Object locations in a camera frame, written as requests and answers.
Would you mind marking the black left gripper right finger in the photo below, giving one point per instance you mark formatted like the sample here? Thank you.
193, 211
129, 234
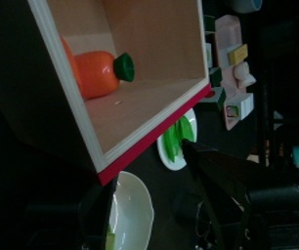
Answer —
216, 182

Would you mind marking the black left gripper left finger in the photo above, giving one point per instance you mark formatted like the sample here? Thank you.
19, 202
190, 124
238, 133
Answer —
94, 215

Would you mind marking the green toy corn husk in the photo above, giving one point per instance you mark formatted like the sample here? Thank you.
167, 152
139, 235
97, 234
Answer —
170, 143

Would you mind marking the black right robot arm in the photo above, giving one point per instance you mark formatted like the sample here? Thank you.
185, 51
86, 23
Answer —
281, 211

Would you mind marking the small white plate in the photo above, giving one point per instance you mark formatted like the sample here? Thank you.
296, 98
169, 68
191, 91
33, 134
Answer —
171, 162

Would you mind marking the white toy food piece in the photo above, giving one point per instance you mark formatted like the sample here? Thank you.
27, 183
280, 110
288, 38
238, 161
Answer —
244, 74

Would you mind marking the yellow toy block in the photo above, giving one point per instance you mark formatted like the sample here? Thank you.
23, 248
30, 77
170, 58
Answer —
237, 54

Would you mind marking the orange toy carrot green top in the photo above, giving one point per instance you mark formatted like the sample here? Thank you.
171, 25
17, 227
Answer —
94, 74

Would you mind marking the wooden box with red side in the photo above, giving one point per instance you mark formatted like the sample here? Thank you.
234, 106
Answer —
154, 49

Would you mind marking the wooden cutting board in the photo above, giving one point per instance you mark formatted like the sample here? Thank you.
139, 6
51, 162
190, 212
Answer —
226, 32

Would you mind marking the orange toy carrot piece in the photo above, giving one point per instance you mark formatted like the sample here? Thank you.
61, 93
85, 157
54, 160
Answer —
70, 62

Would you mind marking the grey-blue bowl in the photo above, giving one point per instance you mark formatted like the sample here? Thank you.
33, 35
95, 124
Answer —
244, 5

